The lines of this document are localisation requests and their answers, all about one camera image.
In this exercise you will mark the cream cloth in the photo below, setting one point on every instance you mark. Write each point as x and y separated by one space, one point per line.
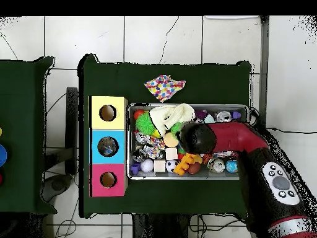
171 114

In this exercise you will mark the orange plastic toy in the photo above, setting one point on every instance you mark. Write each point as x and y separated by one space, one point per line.
185 164

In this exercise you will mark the polka dot cloth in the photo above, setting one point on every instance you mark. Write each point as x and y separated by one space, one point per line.
165 87

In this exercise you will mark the mint green cloth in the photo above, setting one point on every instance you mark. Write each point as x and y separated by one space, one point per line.
209 119

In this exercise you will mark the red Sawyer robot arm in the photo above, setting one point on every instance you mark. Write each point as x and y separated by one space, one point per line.
237 139

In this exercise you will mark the wooden box with three holes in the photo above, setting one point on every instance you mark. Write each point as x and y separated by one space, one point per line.
95 136

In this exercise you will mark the tan round disc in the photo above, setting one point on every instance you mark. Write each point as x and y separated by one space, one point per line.
171 140

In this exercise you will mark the green spiky ball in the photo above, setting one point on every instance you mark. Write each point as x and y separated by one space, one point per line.
144 122

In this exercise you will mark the wooden cube block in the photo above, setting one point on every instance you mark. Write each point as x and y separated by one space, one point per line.
159 166
171 153

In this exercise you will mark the white baseball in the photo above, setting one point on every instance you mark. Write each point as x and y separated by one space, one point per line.
146 165

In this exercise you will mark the small soccer ball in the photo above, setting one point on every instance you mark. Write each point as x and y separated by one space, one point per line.
172 166

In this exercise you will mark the silver soda can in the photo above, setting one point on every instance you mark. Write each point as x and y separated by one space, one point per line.
216 165

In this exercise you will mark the silver tin can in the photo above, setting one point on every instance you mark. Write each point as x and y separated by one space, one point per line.
224 116

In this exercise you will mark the dark green tablecloth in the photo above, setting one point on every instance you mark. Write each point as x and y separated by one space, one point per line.
114 79

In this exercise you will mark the black upright panel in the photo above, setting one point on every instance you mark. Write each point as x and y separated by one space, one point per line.
72 129

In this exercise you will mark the side table with green cloth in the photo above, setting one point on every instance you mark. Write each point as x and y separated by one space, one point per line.
25 124

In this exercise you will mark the blue round object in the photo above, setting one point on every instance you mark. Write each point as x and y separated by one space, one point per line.
2 154

